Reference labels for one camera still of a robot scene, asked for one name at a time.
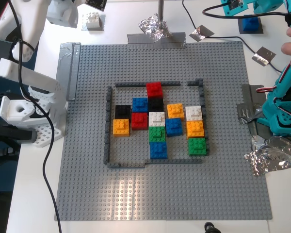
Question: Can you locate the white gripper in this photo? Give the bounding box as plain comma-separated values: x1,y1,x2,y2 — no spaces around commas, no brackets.
47,0,79,29

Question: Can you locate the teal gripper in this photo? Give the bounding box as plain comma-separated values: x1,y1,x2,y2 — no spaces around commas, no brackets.
252,0,287,14

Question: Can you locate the blue Lego cube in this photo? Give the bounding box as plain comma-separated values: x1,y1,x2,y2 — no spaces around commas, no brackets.
242,17,259,32
132,97,149,114
164,118,183,136
149,141,168,160

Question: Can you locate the white Lego cube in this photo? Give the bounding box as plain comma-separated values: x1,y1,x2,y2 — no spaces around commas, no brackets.
185,106,204,122
148,111,166,128
85,11,101,30

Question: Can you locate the black Lego cube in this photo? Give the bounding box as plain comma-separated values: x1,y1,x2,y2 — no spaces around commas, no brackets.
147,97,164,113
115,104,132,120

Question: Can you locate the red Lego cube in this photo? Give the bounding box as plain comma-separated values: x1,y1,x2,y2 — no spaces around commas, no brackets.
130,112,148,131
146,82,164,99

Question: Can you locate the yellow-orange Lego cube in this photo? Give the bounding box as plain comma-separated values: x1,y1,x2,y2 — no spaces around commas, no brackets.
186,120,206,139
166,103,185,121
113,118,131,138

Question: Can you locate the green Lego cube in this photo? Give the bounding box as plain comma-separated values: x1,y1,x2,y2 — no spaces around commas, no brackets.
188,137,207,157
149,126,166,143

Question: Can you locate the silver foil tape piece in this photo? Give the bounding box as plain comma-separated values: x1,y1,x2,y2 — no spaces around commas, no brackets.
251,46,276,67
189,24,214,43

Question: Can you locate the crumpled foil around pole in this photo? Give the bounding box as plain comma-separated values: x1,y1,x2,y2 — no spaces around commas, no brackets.
137,12,173,43

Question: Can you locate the metal pole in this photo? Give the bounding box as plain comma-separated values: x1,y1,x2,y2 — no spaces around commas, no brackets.
157,0,166,24

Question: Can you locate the large crumpled foil sheet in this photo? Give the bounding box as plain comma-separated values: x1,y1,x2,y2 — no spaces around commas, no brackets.
243,134,291,177

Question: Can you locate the grey Lego baseplate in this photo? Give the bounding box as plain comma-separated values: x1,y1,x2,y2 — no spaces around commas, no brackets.
53,41,274,221

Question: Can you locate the black knob object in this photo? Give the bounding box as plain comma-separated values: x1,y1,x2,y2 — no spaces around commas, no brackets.
204,221,221,233

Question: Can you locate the teal camera mount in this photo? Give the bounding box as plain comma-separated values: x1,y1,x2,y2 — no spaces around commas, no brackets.
220,0,249,17

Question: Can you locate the black camera circuit board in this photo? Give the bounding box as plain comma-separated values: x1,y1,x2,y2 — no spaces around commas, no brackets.
84,0,108,12

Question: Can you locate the thin black camera cable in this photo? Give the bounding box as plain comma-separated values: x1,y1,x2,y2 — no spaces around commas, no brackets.
202,3,291,19

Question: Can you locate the grey duct tape strip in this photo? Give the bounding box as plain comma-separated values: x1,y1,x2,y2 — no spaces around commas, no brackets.
59,42,82,102
127,32,187,50

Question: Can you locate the short dark grey brick wall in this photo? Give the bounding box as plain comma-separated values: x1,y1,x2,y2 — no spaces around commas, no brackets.
187,78,204,87
107,162,146,169

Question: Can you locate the grey duct tape patch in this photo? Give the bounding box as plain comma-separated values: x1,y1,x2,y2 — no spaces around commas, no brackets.
236,84,274,143

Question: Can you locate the black clamp bracket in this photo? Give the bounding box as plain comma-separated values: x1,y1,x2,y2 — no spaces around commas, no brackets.
0,121,37,166

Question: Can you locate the thick black cable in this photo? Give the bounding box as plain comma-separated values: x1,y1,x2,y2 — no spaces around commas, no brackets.
6,0,64,233

